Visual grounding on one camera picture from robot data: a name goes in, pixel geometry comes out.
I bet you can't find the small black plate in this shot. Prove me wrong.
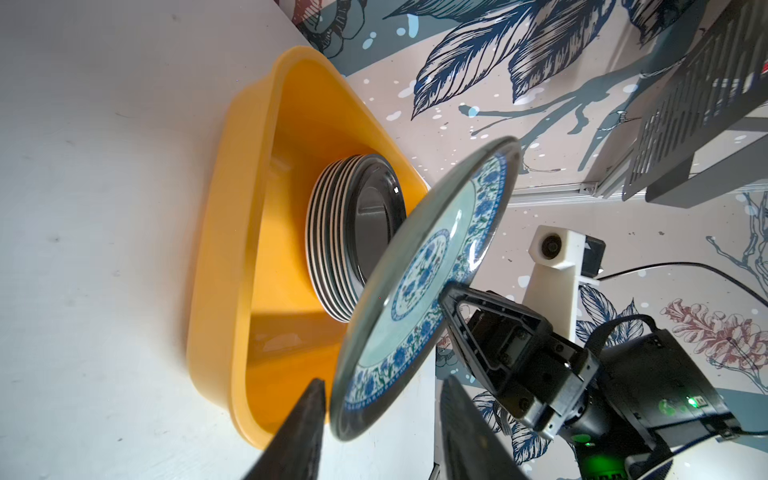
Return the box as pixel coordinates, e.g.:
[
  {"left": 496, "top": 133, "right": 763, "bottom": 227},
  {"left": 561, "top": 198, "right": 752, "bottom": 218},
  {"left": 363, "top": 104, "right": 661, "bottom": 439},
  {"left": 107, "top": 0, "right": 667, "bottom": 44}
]
[{"left": 342, "top": 155, "right": 407, "bottom": 289}]

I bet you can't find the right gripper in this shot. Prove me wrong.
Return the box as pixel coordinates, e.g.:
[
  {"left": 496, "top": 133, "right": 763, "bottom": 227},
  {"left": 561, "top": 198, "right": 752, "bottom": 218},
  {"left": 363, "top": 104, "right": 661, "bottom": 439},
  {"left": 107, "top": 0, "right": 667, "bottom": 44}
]
[{"left": 439, "top": 283, "right": 599, "bottom": 440}]

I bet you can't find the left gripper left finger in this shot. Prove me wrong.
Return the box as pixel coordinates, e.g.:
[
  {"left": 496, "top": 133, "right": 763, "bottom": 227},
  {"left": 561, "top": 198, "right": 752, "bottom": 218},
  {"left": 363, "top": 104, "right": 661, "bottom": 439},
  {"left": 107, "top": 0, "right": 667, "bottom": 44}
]
[{"left": 244, "top": 379, "right": 326, "bottom": 480}]

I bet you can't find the white plate green motif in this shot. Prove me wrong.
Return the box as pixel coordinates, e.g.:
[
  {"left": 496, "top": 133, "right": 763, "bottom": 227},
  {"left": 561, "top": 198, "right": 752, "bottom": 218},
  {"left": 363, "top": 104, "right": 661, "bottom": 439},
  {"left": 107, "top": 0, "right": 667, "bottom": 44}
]
[{"left": 305, "top": 155, "right": 366, "bottom": 323}]

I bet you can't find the yellow plastic bin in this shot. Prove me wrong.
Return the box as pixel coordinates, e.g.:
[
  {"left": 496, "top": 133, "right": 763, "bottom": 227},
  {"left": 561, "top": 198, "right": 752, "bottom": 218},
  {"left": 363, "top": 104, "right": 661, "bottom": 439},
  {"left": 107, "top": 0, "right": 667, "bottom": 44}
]
[{"left": 187, "top": 46, "right": 428, "bottom": 449}]

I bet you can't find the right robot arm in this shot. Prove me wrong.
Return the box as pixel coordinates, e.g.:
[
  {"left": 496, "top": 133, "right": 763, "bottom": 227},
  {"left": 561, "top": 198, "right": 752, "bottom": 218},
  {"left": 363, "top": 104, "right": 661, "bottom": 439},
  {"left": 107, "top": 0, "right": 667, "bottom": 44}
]
[{"left": 439, "top": 282, "right": 741, "bottom": 479}]

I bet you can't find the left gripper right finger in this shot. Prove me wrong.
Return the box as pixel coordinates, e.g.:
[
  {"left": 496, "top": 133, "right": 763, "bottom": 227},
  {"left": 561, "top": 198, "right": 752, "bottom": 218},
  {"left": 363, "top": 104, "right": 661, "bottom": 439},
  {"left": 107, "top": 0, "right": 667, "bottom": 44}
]
[{"left": 440, "top": 377, "right": 527, "bottom": 480}]

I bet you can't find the small teal patterned plate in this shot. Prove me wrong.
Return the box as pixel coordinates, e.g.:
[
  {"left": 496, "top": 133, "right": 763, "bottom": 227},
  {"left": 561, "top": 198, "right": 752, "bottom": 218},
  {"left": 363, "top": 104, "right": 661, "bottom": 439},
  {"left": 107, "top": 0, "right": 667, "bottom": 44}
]
[{"left": 329, "top": 136, "right": 523, "bottom": 441}]

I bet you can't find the black hanging basket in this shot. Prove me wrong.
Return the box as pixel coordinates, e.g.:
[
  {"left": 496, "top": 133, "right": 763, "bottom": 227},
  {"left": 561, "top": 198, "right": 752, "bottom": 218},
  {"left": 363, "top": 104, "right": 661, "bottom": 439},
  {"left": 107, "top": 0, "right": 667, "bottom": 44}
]
[{"left": 622, "top": 1, "right": 767, "bottom": 208}]

